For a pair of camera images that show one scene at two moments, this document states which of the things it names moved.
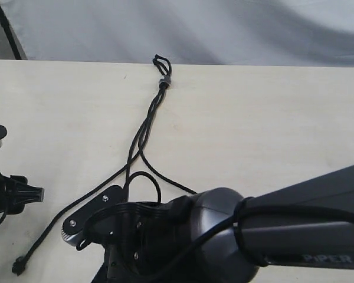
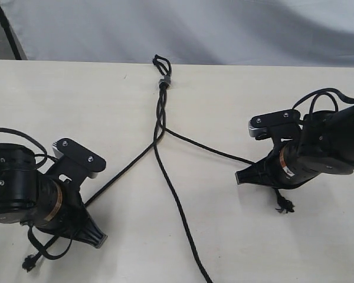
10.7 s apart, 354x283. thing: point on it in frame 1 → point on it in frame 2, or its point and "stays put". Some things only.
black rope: x=128 y=164 → x=284 y=206
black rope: x=20 y=263 → x=29 y=263
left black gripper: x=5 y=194 → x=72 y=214
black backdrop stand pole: x=3 y=19 stays put
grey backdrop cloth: x=270 y=33 stays put
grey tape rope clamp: x=166 y=78 stays put
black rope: x=142 y=139 → x=156 y=135
